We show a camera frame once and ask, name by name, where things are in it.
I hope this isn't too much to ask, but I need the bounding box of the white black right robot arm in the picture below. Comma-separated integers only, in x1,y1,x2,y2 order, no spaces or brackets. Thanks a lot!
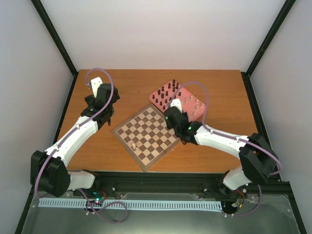
164,107,278,197

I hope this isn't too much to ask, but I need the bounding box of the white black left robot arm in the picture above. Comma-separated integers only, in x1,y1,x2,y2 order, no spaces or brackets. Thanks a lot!
30,83,120,197

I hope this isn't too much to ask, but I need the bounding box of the pink plastic tray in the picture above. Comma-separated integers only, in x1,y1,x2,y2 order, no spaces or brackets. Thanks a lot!
149,80,206,121

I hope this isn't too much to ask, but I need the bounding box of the wooden chessboard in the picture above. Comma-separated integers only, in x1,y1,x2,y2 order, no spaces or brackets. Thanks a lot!
112,104,180,172

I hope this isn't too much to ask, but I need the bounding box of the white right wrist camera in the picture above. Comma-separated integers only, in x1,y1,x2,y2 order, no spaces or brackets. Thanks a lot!
169,98,183,113

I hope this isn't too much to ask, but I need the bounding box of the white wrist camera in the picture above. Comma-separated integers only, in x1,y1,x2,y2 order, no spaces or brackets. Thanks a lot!
91,77,103,98
169,98,183,113

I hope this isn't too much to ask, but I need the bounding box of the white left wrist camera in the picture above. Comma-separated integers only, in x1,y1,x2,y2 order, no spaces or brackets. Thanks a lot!
91,77,103,98

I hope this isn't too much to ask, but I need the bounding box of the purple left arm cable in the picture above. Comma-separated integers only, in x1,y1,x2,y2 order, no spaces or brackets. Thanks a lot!
34,68,114,198

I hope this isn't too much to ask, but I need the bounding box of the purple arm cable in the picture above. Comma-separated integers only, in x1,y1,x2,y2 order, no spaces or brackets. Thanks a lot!
165,81,283,217
34,68,114,198

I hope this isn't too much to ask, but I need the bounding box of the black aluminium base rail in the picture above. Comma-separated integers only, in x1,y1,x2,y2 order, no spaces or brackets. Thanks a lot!
68,172,291,203

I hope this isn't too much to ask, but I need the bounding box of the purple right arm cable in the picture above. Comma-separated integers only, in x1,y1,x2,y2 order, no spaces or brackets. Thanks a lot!
165,81,283,217

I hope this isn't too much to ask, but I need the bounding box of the light blue cable duct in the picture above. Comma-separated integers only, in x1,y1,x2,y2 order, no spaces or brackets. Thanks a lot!
38,198,222,212

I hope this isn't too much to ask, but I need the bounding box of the black frame post left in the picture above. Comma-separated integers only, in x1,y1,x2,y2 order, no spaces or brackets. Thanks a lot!
31,0,78,77

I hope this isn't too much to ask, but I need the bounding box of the black frame post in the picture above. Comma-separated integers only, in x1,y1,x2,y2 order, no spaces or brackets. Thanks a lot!
245,0,297,76
31,0,78,77

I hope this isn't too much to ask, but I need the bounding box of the black frame post right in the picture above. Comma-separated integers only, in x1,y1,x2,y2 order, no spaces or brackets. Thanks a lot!
245,0,297,76

